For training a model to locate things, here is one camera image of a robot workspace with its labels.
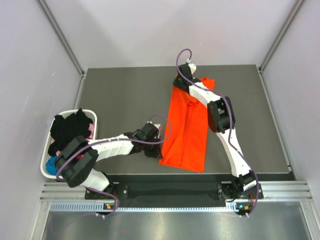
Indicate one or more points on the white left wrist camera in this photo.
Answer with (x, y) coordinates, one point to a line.
(157, 125)

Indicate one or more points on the black garment in basket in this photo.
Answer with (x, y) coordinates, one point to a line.
(65, 129)

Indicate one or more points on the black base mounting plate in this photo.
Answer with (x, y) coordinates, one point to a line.
(215, 186)

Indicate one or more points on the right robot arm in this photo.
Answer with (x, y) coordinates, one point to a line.
(221, 121)

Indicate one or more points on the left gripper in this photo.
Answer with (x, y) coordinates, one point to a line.
(156, 153)

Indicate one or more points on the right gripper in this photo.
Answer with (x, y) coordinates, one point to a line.
(175, 83)

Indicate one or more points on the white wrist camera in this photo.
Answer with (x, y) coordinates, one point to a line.
(191, 65)
(157, 125)

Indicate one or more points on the orange t-shirt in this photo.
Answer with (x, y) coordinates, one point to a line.
(187, 133)

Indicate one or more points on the blue garment in basket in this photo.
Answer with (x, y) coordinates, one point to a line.
(50, 166)

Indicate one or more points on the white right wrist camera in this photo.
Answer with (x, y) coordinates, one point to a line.
(191, 65)

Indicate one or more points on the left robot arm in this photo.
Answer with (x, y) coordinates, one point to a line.
(76, 162)

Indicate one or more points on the white laundry basket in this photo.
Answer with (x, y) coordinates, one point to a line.
(45, 156)

